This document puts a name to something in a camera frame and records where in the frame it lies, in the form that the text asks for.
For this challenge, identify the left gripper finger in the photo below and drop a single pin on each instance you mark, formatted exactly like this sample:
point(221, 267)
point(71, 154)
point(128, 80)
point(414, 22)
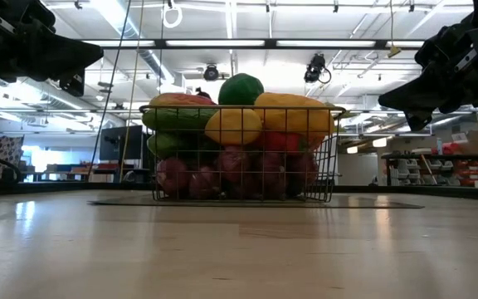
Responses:
point(73, 83)
point(69, 58)

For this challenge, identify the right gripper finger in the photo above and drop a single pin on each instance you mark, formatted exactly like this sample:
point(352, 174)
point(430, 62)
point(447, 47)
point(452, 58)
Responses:
point(423, 116)
point(413, 95)

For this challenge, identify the long green cucumber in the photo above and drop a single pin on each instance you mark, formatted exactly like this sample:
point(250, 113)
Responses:
point(172, 119)

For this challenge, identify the red yellow mango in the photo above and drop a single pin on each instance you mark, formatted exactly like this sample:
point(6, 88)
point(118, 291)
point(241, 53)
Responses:
point(181, 101)

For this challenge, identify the short green vegetable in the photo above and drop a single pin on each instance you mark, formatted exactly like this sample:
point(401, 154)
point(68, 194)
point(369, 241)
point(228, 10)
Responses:
point(164, 144)

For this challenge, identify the slim purple eggplant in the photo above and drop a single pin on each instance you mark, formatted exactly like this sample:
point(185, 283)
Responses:
point(202, 93)

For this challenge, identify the red-orange crinkled pepper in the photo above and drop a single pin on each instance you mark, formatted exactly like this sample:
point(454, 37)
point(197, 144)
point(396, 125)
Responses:
point(278, 142)

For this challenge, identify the yellow lemon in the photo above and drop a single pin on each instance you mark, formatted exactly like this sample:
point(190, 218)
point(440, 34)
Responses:
point(232, 126)

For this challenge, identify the dark green lime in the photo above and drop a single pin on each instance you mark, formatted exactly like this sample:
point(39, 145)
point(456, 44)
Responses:
point(241, 89)

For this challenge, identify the yellow hanging tag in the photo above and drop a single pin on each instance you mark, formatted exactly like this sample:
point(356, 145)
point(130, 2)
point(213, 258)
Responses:
point(394, 52)

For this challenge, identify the black monitor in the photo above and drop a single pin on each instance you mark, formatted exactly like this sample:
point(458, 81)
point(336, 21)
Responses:
point(118, 143)

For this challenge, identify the patterned cushion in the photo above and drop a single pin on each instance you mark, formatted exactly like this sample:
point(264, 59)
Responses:
point(6, 151)

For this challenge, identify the black aluminium table frame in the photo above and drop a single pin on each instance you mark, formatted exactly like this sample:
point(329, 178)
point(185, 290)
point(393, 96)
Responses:
point(430, 193)

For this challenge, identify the black overhead camera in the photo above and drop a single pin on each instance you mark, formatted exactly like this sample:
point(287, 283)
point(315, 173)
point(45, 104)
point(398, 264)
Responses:
point(315, 68)

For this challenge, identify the black dome ceiling camera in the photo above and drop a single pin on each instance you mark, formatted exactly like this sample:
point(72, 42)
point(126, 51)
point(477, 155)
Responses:
point(211, 72)

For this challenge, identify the overhead frame light bar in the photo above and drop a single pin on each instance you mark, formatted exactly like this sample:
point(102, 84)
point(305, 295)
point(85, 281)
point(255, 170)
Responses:
point(222, 43)

